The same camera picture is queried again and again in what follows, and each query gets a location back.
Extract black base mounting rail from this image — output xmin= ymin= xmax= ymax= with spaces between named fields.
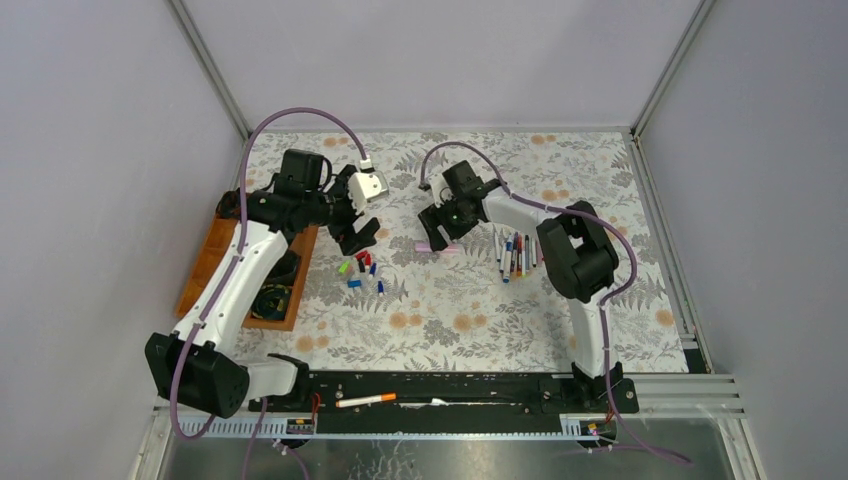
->
xmin=267 ymin=370 xmax=640 ymax=435

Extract orange red ink pen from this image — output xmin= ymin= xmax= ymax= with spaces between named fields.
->
xmin=515 ymin=237 xmax=523 ymax=278

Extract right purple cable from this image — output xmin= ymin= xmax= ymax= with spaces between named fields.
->
xmin=418 ymin=140 xmax=694 ymax=480

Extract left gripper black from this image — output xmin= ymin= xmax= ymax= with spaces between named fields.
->
xmin=302 ymin=165 xmax=379 ymax=255

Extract blue cap white marker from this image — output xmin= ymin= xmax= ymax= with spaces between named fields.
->
xmin=500 ymin=240 xmax=512 ymax=283

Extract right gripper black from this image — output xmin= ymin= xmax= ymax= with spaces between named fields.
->
xmin=418 ymin=195 xmax=479 ymax=254

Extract orange cap white marker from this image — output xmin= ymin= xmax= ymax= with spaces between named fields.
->
xmin=335 ymin=393 xmax=397 ymax=409

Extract black tape roll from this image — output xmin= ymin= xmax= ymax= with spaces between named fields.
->
xmin=251 ymin=283 xmax=292 ymax=321

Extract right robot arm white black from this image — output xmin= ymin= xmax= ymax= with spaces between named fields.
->
xmin=418 ymin=161 xmax=621 ymax=412

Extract purple ink gel pen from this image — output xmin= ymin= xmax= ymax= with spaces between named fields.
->
xmin=509 ymin=232 xmax=519 ymax=276

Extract pink highlighter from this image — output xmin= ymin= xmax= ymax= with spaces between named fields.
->
xmin=414 ymin=242 xmax=463 ymax=253

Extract black cap white marker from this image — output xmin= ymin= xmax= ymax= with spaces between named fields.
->
xmin=493 ymin=230 xmax=502 ymax=266

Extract wooden compartment tray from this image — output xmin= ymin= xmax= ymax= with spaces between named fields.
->
xmin=174 ymin=213 xmax=319 ymax=332

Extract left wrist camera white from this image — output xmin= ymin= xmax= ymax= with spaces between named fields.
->
xmin=346 ymin=157 xmax=389 ymax=214

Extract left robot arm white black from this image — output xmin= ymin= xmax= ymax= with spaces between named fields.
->
xmin=144 ymin=149 xmax=388 ymax=418

